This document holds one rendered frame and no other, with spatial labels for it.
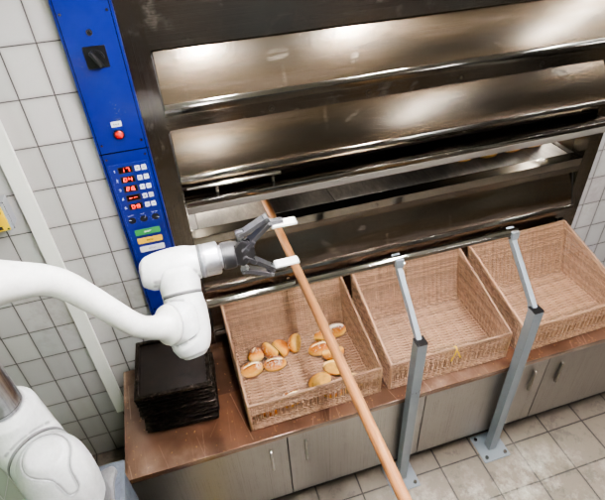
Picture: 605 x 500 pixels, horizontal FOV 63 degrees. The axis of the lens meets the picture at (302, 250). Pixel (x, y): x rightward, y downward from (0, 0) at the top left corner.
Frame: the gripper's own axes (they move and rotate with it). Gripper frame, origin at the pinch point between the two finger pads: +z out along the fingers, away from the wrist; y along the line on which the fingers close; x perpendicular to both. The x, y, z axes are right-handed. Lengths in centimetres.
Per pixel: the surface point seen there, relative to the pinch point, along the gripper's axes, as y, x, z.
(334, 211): 32, -55, 32
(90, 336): 67, -53, -76
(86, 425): 124, -55, -94
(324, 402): 87, -5, 9
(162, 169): -1, -55, -32
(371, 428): 29, 44, 6
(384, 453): 29, 51, 6
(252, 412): 79, -5, -19
